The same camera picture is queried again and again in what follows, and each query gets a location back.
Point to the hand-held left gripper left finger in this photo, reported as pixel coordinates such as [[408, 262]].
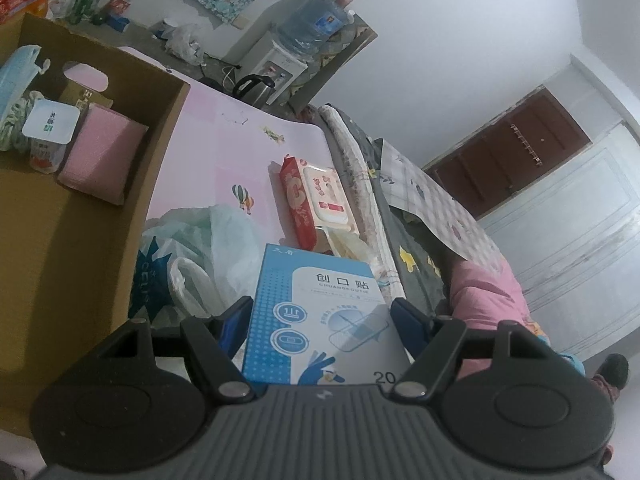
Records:
[[235, 321]]

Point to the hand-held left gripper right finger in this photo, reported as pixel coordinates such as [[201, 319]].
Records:
[[407, 321]]

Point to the blue and white box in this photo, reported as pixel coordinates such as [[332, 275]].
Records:
[[310, 320]]

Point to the brown cardboard box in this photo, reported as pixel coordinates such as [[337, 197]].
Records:
[[75, 260]]

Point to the pink bristly sponge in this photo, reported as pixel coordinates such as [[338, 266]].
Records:
[[100, 155]]

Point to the white yogurt cup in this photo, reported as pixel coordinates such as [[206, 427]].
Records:
[[50, 120]]

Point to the green white scrunchie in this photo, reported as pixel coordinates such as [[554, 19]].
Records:
[[14, 122]]

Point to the light blue towel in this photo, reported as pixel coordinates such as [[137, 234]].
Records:
[[15, 75]]

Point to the pink pillow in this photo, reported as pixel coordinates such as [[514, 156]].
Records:
[[480, 290]]

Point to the pale green plastic bag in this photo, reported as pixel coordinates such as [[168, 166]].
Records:
[[220, 240]]

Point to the checked grey cloth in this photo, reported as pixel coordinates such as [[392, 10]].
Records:
[[440, 210]]

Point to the red wet wipes pack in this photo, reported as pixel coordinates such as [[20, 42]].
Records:
[[320, 195]]

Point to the brown door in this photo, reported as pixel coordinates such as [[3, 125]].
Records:
[[500, 160]]

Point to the white wardrobe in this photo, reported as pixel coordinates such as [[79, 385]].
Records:
[[575, 235]]

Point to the black electric kettle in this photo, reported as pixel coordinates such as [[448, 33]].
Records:
[[252, 87]]

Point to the white water dispenser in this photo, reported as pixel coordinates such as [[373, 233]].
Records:
[[265, 60]]

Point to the patterned fabric cover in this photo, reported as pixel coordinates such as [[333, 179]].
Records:
[[340, 60]]

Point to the gold box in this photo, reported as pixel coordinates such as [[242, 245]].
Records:
[[82, 97]]

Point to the white plastic bag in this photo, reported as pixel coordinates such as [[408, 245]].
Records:
[[182, 42]]

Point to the small red carton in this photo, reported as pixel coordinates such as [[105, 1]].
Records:
[[116, 5]]

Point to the green bottle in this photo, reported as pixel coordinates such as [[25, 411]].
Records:
[[82, 7]]

